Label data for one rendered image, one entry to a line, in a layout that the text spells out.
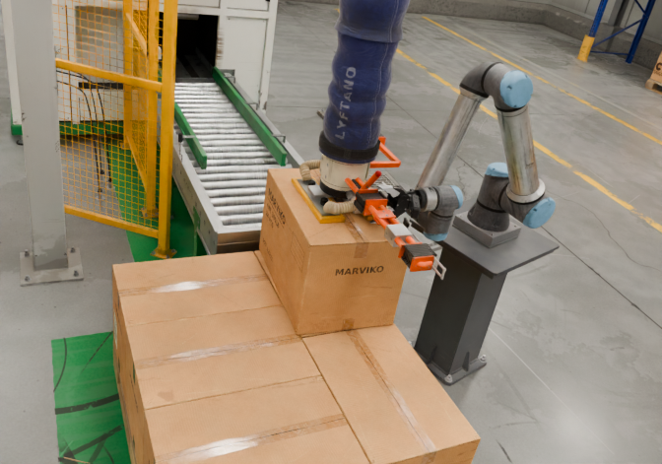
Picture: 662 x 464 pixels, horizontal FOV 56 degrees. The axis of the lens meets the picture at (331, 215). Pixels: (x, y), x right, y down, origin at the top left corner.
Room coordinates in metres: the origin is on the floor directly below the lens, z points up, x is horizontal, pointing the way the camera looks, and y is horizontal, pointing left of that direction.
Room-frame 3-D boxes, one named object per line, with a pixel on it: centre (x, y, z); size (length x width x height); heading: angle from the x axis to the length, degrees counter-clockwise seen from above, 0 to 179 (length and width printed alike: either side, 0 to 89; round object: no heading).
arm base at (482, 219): (2.50, -0.70, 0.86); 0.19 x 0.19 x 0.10
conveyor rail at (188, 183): (3.36, 1.02, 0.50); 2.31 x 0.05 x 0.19; 28
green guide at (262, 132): (3.95, 0.67, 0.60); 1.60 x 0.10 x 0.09; 28
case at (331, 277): (2.15, -0.01, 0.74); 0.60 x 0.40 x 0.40; 24
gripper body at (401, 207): (2.01, -0.25, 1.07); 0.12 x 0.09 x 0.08; 118
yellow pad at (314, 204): (2.13, 0.07, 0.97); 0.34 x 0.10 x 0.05; 26
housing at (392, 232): (1.75, -0.22, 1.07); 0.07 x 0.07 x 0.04; 26
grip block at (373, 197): (1.95, -0.13, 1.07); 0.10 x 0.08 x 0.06; 116
